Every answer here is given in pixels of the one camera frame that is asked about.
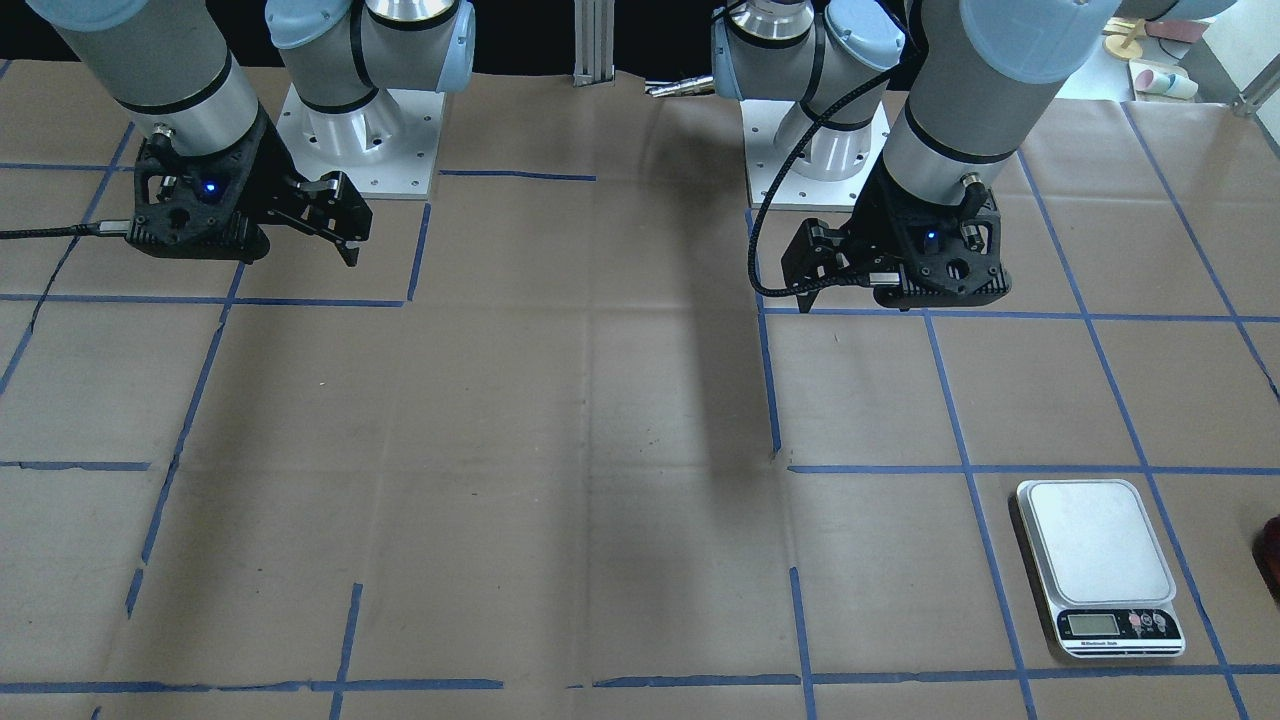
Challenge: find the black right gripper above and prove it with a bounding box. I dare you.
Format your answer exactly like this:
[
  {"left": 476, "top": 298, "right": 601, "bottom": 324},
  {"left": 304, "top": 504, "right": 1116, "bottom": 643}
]
[{"left": 232, "top": 108, "right": 372, "bottom": 268}]

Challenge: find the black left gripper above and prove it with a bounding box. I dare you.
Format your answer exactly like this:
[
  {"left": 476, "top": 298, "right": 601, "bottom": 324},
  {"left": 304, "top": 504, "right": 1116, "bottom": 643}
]
[{"left": 781, "top": 158, "right": 925, "bottom": 297}]

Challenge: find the red yellow mango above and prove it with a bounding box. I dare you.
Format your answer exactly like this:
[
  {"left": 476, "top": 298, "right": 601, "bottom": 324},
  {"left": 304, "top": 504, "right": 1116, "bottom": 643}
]
[{"left": 1252, "top": 515, "right": 1280, "bottom": 605}]

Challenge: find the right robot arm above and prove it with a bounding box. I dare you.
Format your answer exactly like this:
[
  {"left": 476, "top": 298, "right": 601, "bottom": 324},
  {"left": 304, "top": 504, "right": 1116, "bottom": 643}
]
[{"left": 31, "top": 1, "right": 477, "bottom": 266}]

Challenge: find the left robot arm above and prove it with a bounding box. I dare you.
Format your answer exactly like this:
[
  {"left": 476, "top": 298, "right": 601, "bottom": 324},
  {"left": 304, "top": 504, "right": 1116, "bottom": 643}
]
[{"left": 710, "top": 1, "right": 1228, "bottom": 311}]

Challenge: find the silver digital kitchen scale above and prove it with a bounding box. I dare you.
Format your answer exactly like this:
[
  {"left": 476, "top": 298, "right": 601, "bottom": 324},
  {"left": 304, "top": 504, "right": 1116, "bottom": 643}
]
[{"left": 1014, "top": 478, "right": 1187, "bottom": 659}]

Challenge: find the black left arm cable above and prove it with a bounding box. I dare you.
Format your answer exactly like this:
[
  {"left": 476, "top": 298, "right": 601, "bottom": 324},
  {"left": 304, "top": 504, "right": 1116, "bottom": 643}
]
[{"left": 712, "top": 0, "right": 925, "bottom": 299}]

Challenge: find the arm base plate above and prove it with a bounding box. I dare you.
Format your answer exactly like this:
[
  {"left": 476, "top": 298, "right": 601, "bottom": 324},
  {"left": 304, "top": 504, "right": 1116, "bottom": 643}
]
[
  {"left": 276, "top": 87, "right": 448, "bottom": 201},
  {"left": 740, "top": 99, "right": 890, "bottom": 211}
]

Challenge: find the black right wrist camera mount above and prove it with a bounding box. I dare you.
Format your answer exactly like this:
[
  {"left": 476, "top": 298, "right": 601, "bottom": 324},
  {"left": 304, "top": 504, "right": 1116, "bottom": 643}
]
[{"left": 125, "top": 122, "right": 270, "bottom": 264}]

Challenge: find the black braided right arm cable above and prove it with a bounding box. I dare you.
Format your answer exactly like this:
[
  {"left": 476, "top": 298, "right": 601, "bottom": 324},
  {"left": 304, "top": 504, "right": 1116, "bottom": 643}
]
[{"left": 0, "top": 220, "right": 131, "bottom": 242}]

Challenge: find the aluminium frame post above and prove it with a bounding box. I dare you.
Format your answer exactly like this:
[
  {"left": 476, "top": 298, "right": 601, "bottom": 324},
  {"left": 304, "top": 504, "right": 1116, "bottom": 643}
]
[{"left": 572, "top": 0, "right": 616, "bottom": 88}]

